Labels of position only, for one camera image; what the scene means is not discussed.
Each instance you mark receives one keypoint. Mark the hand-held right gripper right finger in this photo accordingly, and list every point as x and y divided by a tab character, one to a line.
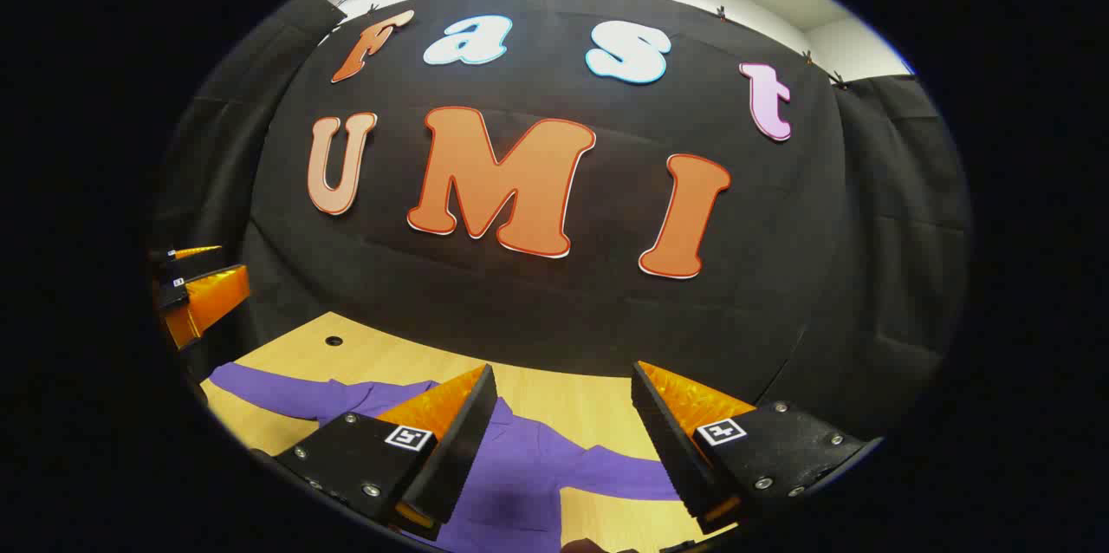
667	440

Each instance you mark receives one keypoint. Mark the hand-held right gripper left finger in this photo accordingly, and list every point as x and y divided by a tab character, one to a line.
463	440

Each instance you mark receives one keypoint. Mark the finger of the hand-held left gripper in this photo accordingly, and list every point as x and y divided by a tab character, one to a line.
204	306
195	253

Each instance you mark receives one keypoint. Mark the purple ribbed garment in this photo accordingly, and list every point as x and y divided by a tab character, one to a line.
528	466

